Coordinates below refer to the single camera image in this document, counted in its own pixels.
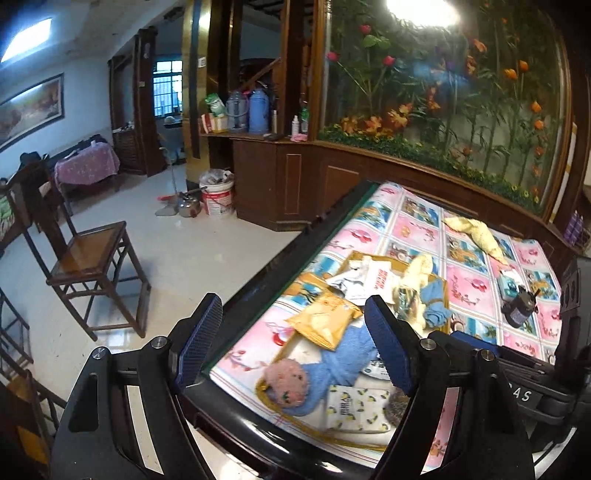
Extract white packet red print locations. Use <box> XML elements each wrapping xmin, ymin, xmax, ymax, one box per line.
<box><xmin>365</xmin><ymin>263</ymin><xmax>400</xmax><ymax>303</ymax></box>

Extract barred window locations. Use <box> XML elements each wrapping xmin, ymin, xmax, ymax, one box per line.
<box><xmin>152</xmin><ymin>60</ymin><xmax>183</xmax><ymax>118</ymax></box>

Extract table with pink cloth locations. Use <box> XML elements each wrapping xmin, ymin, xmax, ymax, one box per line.
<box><xmin>54</xmin><ymin>143</ymin><xmax>121</xmax><ymax>190</ymax></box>

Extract teal tissue pack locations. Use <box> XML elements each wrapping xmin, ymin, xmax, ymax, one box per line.
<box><xmin>498</xmin><ymin>270</ymin><xmax>525</xmax><ymax>301</ymax></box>

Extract artificial flower display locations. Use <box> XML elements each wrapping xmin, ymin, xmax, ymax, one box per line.
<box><xmin>318</xmin><ymin>0</ymin><xmax>573</xmax><ymax>217</ymax></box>

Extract wooden chair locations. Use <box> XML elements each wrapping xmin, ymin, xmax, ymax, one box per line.
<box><xmin>6</xmin><ymin>161</ymin><xmax>152</xmax><ymax>341</ymax></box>
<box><xmin>0</xmin><ymin>286</ymin><xmax>68</xmax><ymax>480</ymax></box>

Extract dark wooden counter cabinet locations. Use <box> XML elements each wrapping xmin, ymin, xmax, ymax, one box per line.
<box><xmin>198</xmin><ymin>129</ymin><xmax>578</xmax><ymax>232</ymax></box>

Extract clear water jug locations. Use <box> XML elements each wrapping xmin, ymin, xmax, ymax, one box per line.
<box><xmin>225</xmin><ymin>90</ymin><xmax>250</xmax><ymax>132</ymax></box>

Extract pink plush toy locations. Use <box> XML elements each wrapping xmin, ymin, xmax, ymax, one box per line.
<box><xmin>267</xmin><ymin>357</ymin><xmax>310</xmax><ymax>408</ymax></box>

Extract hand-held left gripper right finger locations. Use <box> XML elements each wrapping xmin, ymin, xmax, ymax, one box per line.
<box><xmin>364</xmin><ymin>295</ymin><xmax>532</xmax><ymax>480</ymax></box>

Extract metal kettle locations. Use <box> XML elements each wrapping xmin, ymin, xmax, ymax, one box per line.
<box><xmin>178</xmin><ymin>193</ymin><xmax>204</xmax><ymax>219</ymax></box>

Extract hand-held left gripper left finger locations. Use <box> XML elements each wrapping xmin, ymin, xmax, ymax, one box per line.
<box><xmin>48</xmin><ymin>292</ymin><xmax>225</xmax><ymax>480</ymax></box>

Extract framed wall painting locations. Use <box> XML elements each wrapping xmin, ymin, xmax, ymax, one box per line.
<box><xmin>0</xmin><ymin>73</ymin><xmax>64</xmax><ymax>151</ymax></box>

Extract white silver packet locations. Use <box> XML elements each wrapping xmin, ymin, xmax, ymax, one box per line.
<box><xmin>330</xmin><ymin>272</ymin><xmax>365</xmax><ymax>305</ymax></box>

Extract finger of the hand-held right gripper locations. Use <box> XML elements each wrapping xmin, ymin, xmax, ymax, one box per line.
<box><xmin>443</xmin><ymin>330</ymin><xmax>552</xmax><ymax>376</ymax></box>

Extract long white packet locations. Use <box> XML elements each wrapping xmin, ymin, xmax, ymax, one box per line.
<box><xmin>346</xmin><ymin>259</ymin><xmax>375</xmax><ymax>282</ymax></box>

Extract yellow snack packet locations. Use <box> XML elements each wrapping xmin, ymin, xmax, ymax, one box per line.
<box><xmin>284</xmin><ymin>290</ymin><xmax>363</xmax><ymax>348</ymax></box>

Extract pale yellow towel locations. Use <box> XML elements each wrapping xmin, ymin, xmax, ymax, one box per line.
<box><xmin>406</xmin><ymin>254</ymin><xmax>435</xmax><ymax>287</ymax></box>
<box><xmin>442</xmin><ymin>216</ymin><xmax>509</xmax><ymax>266</ymax></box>

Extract red white box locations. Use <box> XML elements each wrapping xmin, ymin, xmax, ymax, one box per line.
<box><xmin>201</xmin><ymin>113</ymin><xmax>229</xmax><ymax>134</ymax></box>

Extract grey knitted pouch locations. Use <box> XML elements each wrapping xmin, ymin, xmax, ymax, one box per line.
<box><xmin>385</xmin><ymin>385</ymin><xmax>411</xmax><ymax>428</ymax></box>

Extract lemon print packet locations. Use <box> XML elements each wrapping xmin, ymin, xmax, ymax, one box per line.
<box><xmin>325</xmin><ymin>385</ymin><xmax>393</xmax><ymax>433</ymax></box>

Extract wooden bench green cushion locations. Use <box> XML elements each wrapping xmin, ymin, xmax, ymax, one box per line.
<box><xmin>0</xmin><ymin>178</ymin><xmax>28</xmax><ymax>245</ymax></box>

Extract printed fruit tablecloth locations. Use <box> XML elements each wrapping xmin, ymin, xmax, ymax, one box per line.
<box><xmin>210</xmin><ymin>181</ymin><xmax>566</xmax><ymax>472</ymax></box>

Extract white plastic bucket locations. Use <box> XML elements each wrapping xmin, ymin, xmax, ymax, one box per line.
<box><xmin>199</xmin><ymin>168</ymin><xmax>236</xmax><ymax>217</ymax></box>

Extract blue thermos flask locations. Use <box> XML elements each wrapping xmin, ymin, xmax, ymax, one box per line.
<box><xmin>248</xmin><ymin>89</ymin><xmax>270</xmax><ymax>134</ymax></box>

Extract ceiling light panel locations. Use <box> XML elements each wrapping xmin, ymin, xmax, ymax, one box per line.
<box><xmin>0</xmin><ymin>17</ymin><xmax>54</xmax><ymax>63</ymax></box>

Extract blue towel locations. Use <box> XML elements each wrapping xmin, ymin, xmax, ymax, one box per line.
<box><xmin>295</xmin><ymin>325</ymin><xmax>393</xmax><ymax>418</ymax></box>

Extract small blue cloth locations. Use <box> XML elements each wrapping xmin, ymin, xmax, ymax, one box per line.
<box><xmin>418</xmin><ymin>279</ymin><xmax>455</xmax><ymax>326</ymax></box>

